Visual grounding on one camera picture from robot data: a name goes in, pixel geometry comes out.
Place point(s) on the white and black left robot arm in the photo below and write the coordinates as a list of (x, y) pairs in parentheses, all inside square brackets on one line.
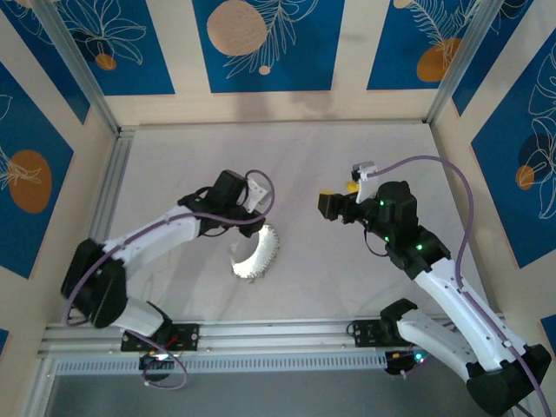
[(147, 241)]

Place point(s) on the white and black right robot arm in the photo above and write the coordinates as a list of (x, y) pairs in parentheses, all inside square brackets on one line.
[(452, 304)]

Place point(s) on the small circuit board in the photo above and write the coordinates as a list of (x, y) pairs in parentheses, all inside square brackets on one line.
[(408, 358), (156, 358)]

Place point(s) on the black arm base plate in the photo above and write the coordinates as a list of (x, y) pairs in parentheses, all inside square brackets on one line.
[(191, 336), (365, 332)]

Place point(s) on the aluminium mounting rail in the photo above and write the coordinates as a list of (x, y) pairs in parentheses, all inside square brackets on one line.
[(278, 336)]

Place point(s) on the aluminium frame post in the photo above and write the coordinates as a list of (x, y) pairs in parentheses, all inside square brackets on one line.
[(80, 65), (467, 65)]

